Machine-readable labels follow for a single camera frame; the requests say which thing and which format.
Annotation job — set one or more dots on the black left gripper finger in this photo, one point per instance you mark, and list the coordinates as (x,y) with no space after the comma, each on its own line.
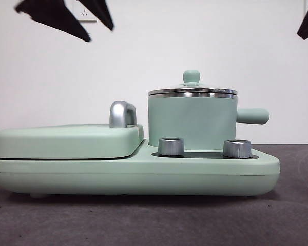
(54,18)
(98,11)

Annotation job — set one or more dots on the glass lid with green knob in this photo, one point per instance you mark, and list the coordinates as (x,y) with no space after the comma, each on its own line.
(191,77)

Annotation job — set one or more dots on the green griddle cover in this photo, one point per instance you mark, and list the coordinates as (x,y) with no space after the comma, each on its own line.
(66,142)

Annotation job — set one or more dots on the silver control knob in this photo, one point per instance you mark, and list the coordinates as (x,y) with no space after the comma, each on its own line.
(237,148)
(170,147)

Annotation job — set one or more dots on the green breakfast machine base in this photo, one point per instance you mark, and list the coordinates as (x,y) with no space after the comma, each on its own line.
(169,176)

